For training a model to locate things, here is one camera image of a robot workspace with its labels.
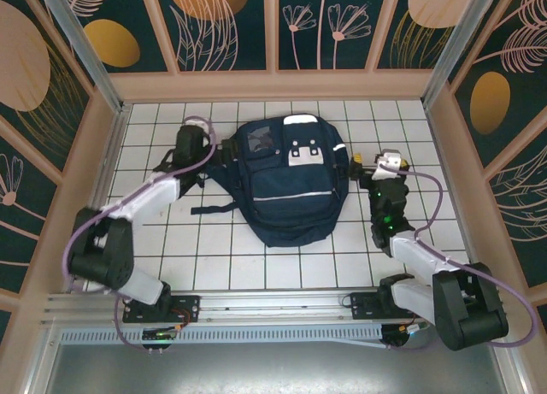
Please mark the navy blue backpack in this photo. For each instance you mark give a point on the navy blue backpack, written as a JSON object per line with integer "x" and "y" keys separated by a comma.
{"x": 290, "y": 210}

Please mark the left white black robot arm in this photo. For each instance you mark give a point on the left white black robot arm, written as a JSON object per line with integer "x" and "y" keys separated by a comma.
{"x": 145, "y": 197}

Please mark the dark panel with pink flowers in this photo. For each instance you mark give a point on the dark panel with pink flowers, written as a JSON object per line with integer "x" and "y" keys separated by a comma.
{"x": 342, "y": 48}

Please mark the dark panel orange circle leaves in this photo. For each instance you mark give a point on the dark panel orange circle leaves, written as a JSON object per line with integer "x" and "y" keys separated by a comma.
{"x": 205, "y": 35}

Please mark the dark panel with orange oval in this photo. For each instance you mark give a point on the dark panel with orange oval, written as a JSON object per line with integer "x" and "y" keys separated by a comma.
{"x": 111, "y": 43}

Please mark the small circuit board green light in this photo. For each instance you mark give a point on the small circuit board green light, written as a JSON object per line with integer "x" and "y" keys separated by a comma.
{"x": 410, "y": 328}
{"x": 160, "y": 334}

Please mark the dark panel pale circle grass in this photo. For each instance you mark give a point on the dark panel pale circle grass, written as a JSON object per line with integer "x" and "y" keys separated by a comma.
{"x": 410, "y": 39}

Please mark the dark panel with fern leaves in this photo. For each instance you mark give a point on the dark panel with fern leaves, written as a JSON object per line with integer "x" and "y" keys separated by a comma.
{"x": 525, "y": 223}

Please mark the dark panel oval and fern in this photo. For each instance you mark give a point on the dark panel oval and fern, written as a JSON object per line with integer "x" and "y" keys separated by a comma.
{"x": 513, "y": 90}

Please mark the dark panel large pale circle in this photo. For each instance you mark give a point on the dark panel large pale circle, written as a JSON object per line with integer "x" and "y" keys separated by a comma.
{"x": 25, "y": 69}

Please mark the dark panel flower and lines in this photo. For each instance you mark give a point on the dark panel flower and lines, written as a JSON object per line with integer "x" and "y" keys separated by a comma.
{"x": 21, "y": 223}

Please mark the grey metal sheet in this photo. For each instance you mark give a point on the grey metal sheet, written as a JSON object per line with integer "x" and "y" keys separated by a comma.
{"x": 273, "y": 368}

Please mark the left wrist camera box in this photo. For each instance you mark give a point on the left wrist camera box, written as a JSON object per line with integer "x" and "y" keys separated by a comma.
{"x": 206, "y": 128}

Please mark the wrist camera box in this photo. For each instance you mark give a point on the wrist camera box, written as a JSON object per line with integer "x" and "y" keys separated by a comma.
{"x": 391, "y": 161}
{"x": 206, "y": 128}

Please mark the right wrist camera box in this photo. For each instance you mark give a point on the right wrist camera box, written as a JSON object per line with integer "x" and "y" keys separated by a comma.
{"x": 391, "y": 161}

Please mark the aluminium side rail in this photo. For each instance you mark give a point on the aluminium side rail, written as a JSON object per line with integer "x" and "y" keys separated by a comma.
{"x": 112, "y": 154}

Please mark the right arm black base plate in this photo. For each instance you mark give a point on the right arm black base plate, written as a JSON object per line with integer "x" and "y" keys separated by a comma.
{"x": 363, "y": 306}

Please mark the left aluminium corner post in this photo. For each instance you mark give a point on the left aluminium corner post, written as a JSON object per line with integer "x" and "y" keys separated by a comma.
{"x": 83, "y": 48}

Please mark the aluminium corner post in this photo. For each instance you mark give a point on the aluminium corner post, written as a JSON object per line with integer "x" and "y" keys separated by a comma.
{"x": 83, "y": 48}
{"x": 460, "y": 48}

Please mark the right aluminium corner post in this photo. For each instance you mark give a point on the right aluminium corner post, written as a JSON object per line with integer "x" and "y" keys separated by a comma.
{"x": 460, "y": 48}

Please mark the long aluminium mounting rail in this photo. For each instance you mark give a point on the long aluminium mounting rail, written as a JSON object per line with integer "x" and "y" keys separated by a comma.
{"x": 278, "y": 308}

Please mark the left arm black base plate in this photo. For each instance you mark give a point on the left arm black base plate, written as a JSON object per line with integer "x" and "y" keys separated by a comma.
{"x": 188, "y": 308}

